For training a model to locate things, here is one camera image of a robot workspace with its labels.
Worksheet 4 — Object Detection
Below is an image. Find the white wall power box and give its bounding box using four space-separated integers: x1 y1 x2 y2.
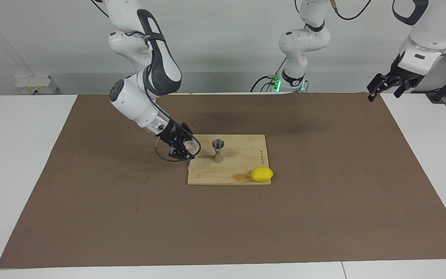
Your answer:
14 76 58 95

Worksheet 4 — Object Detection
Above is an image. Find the brown table mat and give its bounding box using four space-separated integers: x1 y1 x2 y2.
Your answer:
0 93 446 269

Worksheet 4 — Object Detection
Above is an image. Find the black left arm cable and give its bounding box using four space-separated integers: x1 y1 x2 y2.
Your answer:
333 0 372 21

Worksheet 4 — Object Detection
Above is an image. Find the metal jigger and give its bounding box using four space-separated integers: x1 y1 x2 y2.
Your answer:
212 139 225 164

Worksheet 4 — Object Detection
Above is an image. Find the wooden cutting board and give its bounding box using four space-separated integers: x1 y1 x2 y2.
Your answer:
186 134 272 185

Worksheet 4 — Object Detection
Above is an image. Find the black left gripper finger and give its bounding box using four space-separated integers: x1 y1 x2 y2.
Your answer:
393 82 413 98
367 73 394 102

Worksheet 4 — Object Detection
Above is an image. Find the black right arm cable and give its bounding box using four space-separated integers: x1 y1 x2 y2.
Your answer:
91 0 202 162

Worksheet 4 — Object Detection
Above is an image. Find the black base cable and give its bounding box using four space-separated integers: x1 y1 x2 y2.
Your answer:
251 58 287 93

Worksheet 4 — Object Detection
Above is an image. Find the yellow lemon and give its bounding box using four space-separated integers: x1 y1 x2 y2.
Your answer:
251 167 274 183

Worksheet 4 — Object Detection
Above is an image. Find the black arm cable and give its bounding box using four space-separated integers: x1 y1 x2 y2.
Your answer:
91 0 202 162
333 0 372 21

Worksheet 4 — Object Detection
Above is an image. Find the clear glass cup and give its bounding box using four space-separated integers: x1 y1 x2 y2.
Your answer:
182 139 201 155

